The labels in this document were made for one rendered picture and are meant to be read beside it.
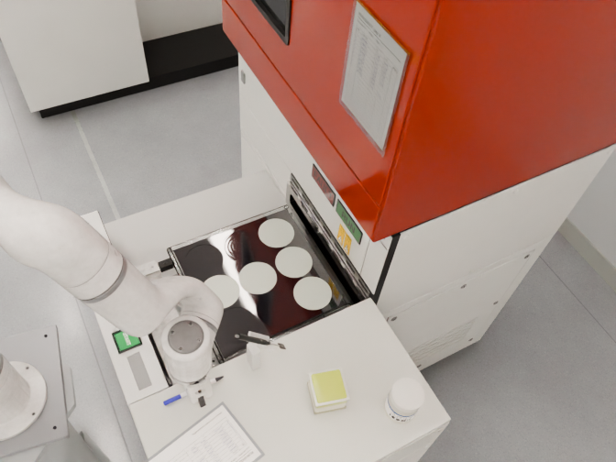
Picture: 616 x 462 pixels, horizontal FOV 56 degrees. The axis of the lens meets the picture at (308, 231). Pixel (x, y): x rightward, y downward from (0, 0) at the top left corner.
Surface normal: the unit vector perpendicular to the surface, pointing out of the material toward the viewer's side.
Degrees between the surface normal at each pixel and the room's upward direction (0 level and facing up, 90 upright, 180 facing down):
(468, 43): 90
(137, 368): 0
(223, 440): 0
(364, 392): 0
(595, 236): 90
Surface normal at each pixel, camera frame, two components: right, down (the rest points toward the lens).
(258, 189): 0.07, -0.59
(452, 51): 0.47, 0.73
